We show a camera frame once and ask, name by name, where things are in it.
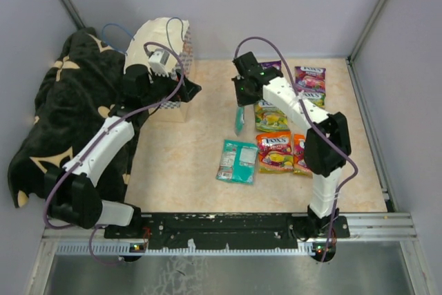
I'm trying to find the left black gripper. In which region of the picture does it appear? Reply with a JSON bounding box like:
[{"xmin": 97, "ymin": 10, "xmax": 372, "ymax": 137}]
[{"xmin": 142, "ymin": 66, "xmax": 201, "ymax": 107}]

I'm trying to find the teal snack packet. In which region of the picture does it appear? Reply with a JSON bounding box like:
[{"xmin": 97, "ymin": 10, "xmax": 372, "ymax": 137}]
[
  {"xmin": 234, "ymin": 106, "xmax": 244, "ymax": 136},
  {"xmin": 215, "ymin": 140, "xmax": 258, "ymax": 184}
]

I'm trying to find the green Fox's candy packet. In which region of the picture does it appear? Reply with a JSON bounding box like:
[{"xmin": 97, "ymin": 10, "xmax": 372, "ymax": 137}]
[{"xmin": 253, "ymin": 100, "xmax": 289, "ymax": 132}]

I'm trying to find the purple snack packet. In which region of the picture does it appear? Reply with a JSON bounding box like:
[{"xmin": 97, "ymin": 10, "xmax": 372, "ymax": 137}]
[
  {"xmin": 295, "ymin": 66, "xmax": 326, "ymax": 93},
  {"xmin": 260, "ymin": 61, "xmax": 281, "ymax": 70}
]

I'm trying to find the blue checkered paper bag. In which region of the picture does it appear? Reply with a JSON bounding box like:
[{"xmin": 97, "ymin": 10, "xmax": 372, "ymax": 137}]
[{"xmin": 105, "ymin": 17, "xmax": 201, "ymax": 126}]

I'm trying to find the orange snack packet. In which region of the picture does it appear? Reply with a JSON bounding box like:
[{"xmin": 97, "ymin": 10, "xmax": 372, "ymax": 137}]
[
  {"xmin": 256, "ymin": 131, "xmax": 294, "ymax": 173},
  {"xmin": 293, "ymin": 133, "xmax": 313, "ymax": 178}
]

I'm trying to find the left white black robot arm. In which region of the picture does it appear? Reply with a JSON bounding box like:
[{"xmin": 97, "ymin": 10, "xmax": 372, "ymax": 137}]
[{"xmin": 44, "ymin": 64, "xmax": 202, "ymax": 238}]

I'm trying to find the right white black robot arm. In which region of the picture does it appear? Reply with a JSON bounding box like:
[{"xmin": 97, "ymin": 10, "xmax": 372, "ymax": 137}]
[{"xmin": 232, "ymin": 52, "xmax": 352, "ymax": 238}]

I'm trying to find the black floral blanket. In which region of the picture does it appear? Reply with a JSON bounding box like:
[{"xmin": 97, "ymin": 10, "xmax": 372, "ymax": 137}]
[{"xmin": 8, "ymin": 28, "xmax": 125, "ymax": 209}]

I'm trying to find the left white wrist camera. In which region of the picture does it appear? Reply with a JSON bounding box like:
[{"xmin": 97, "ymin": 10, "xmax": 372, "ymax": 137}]
[{"xmin": 148, "ymin": 48, "xmax": 177, "ymax": 80}]

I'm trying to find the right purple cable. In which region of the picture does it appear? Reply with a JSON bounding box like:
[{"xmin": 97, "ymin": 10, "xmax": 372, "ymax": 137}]
[{"xmin": 234, "ymin": 36, "xmax": 359, "ymax": 263}]

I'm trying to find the purple cable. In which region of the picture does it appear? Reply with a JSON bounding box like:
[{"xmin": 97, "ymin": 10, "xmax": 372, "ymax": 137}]
[
  {"xmin": 43, "ymin": 41, "xmax": 186, "ymax": 267},
  {"xmin": 234, "ymin": 36, "xmax": 359, "ymax": 263}
]

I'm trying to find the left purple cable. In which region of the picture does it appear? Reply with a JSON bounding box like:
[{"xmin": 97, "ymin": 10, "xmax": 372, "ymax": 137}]
[{"xmin": 43, "ymin": 41, "xmax": 186, "ymax": 267}]

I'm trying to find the white slotted cable duct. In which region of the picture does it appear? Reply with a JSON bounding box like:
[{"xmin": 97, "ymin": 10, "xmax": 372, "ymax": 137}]
[{"xmin": 55, "ymin": 241, "xmax": 338, "ymax": 256}]

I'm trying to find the aluminium frame rail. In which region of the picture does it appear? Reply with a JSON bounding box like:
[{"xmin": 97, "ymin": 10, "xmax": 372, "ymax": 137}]
[{"xmin": 43, "ymin": 210, "xmax": 421, "ymax": 240}]

